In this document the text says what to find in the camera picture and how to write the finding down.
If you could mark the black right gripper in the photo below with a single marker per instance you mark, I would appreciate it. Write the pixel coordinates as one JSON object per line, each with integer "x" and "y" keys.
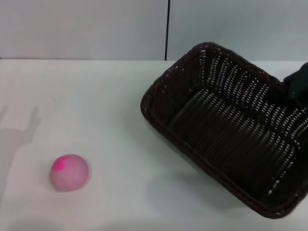
{"x": 297, "y": 81}

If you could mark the dark vertical partition strip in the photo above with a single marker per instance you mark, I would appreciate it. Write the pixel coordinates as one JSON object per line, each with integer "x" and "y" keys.
{"x": 167, "y": 29}

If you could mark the dark brown woven basket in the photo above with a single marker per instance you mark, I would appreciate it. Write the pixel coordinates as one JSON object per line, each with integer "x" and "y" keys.
{"x": 216, "y": 134}

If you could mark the pink ball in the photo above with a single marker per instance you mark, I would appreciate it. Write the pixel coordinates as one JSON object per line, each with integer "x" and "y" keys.
{"x": 69, "y": 174}

